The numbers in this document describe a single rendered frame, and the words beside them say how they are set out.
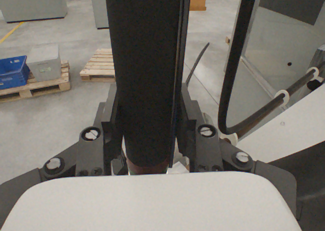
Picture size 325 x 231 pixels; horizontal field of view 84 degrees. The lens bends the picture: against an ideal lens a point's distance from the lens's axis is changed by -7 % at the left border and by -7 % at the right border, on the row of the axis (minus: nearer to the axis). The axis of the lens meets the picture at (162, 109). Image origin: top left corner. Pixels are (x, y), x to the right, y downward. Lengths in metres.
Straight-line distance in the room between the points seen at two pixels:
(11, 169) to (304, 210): 2.26
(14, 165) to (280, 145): 2.22
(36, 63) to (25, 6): 4.60
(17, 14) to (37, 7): 0.67
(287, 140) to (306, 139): 0.04
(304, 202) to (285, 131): 0.33
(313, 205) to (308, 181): 0.04
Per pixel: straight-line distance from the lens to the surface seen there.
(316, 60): 0.67
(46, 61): 3.03
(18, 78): 3.22
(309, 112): 0.56
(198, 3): 8.38
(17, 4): 7.59
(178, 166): 0.24
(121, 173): 0.44
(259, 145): 0.57
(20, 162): 2.34
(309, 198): 0.26
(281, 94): 0.40
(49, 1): 7.33
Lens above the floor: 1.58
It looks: 39 degrees down
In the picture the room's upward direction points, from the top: 2 degrees clockwise
